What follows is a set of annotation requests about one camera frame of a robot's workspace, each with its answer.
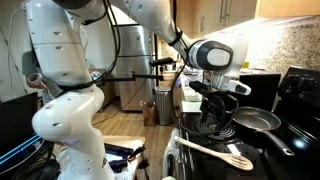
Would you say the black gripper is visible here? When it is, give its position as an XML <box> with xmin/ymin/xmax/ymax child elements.
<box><xmin>189</xmin><ymin>81</ymin><xmax>231</xmax><ymax>125</ymax></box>

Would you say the grey non-stick frying pan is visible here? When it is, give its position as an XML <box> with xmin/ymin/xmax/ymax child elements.
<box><xmin>232</xmin><ymin>107</ymin><xmax>295</xmax><ymax>156</ymax></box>

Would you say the wooden slotted spatula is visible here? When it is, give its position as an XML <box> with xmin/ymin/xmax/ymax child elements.
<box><xmin>174</xmin><ymin>136</ymin><xmax>253</xmax><ymax>171</ymax></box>

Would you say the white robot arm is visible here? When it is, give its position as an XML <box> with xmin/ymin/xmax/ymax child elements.
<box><xmin>26</xmin><ymin>0</ymin><xmax>250</xmax><ymax>180</ymax></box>

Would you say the black electric stove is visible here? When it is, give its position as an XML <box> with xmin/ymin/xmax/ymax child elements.
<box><xmin>178</xmin><ymin>66</ymin><xmax>320</xmax><ymax>180</ymax></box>

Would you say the black microwave oven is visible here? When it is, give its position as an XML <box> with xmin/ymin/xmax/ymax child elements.
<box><xmin>233</xmin><ymin>71</ymin><xmax>281</xmax><ymax>111</ymax></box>

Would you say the steel trash can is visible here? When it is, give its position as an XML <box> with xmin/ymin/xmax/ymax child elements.
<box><xmin>155</xmin><ymin>86</ymin><xmax>171</xmax><ymax>126</ymax></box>

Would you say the cream hanging towel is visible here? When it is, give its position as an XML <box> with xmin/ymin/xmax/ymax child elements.
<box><xmin>162</xmin><ymin>128</ymin><xmax>179</xmax><ymax>178</ymax></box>

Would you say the wooden upper cabinet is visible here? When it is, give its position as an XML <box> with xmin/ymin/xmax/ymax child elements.
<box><xmin>176</xmin><ymin>0</ymin><xmax>320</xmax><ymax>38</ymax></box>

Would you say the stainless steel refrigerator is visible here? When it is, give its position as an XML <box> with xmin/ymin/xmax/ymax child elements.
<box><xmin>116</xmin><ymin>24</ymin><xmax>155</xmax><ymax>111</ymax></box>

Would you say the wooden side table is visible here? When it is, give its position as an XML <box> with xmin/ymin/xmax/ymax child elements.
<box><xmin>103</xmin><ymin>135</ymin><xmax>145</xmax><ymax>180</ymax></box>

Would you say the person in grey shirt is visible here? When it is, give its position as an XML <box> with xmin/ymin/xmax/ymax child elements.
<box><xmin>22</xmin><ymin>50</ymin><xmax>62</xmax><ymax>104</ymax></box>

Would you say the black monitor screen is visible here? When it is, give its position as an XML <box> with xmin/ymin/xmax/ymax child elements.
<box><xmin>0</xmin><ymin>93</ymin><xmax>38</xmax><ymax>165</ymax></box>

